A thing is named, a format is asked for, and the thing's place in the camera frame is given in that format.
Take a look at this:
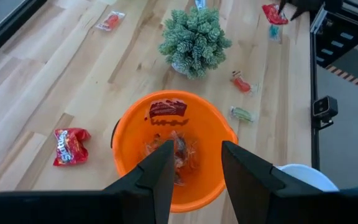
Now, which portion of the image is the black base with white labels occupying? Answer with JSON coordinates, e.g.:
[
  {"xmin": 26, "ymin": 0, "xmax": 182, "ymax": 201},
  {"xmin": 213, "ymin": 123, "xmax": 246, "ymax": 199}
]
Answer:
[{"xmin": 310, "ymin": 0, "xmax": 358, "ymax": 68}]

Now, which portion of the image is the white plastic bucket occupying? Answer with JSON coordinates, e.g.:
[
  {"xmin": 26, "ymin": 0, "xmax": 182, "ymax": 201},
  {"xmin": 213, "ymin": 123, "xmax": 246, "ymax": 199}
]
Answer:
[{"xmin": 276, "ymin": 164, "xmax": 340, "ymax": 192}]

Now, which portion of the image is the orange striped floor tape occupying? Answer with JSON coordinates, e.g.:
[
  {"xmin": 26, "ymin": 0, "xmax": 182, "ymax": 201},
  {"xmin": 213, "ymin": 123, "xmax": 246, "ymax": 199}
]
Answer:
[{"xmin": 326, "ymin": 63, "xmax": 358, "ymax": 95}]

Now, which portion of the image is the grey stereo camera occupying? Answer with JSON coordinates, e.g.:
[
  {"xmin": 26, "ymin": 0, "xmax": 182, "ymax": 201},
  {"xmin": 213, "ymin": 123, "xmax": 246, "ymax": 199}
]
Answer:
[{"xmin": 310, "ymin": 95, "xmax": 339, "ymax": 131}]

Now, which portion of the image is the orange pumpkin bucket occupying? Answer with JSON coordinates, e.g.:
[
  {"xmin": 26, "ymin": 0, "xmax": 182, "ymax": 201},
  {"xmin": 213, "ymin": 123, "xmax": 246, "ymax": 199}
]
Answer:
[{"xmin": 110, "ymin": 90, "xmax": 239, "ymax": 214}]

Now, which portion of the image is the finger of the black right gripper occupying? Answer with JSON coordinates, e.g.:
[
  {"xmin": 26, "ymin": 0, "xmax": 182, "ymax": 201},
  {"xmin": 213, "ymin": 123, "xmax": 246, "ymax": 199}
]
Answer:
[
  {"xmin": 290, "ymin": 3, "xmax": 308, "ymax": 21},
  {"xmin": 277, "ymin": 0, "xmax": 289, "ymax": 15}
]

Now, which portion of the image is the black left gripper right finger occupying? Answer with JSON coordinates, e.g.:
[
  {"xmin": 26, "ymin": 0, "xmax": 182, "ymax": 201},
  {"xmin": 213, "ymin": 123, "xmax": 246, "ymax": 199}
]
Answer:
[{"xmin": 221, "ymin": 141, "xmax": 318, "ymax": 224}]

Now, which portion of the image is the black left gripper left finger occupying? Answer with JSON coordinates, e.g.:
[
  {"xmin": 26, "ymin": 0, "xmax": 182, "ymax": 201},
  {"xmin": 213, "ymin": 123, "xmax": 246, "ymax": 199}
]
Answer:
[{"xmin": 104, "ymin": 139, "xmax": 175, "ymax": 224}]

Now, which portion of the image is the red Skittles candy bag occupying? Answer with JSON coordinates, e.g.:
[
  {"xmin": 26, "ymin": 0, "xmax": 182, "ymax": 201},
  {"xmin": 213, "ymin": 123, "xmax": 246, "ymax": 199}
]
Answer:
[
  {"xmin": 53, "ymin": 127, "xmax": 92, "ymax": 167},
  {"xmin": 262, "ymin": 3, "xmax": 290, "ymax": 26}
]

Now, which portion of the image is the clear red gummy candy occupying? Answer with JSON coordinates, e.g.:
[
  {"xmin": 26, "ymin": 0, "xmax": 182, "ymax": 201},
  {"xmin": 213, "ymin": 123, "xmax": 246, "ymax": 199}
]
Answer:
[
  {"xmin": 230, "ymin": 70, "xmax": 255, "ymax": 95},
  {"xmin": 94, "ymin": 11, "xmax": 127, "ymax": 32}
]

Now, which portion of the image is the artificial succulent in patterned pot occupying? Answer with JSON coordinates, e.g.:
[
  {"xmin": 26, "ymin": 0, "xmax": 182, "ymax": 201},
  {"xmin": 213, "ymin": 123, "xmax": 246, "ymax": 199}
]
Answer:
[{"xmin": 158, "ymin": 6, "xmax": 233, "ymax": 80}]

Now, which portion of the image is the clear wrapped green gummy candy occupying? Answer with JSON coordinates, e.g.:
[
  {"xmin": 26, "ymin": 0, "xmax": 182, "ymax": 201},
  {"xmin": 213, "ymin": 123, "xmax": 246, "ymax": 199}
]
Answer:
[
  {"xmin": 229, "ymin": 106, "xmax": 257, "ymax": 123},
  {"xmin": 268, "ymin": 24, "xmax": 282, "ymax": 42}
]

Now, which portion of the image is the clear orange gummy candy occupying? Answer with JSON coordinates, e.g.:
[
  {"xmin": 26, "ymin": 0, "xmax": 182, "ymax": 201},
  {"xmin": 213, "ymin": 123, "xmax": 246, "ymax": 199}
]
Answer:
[{"xmin": 172, "ymin": 130, "xmax": 200, "ymax": 187}]

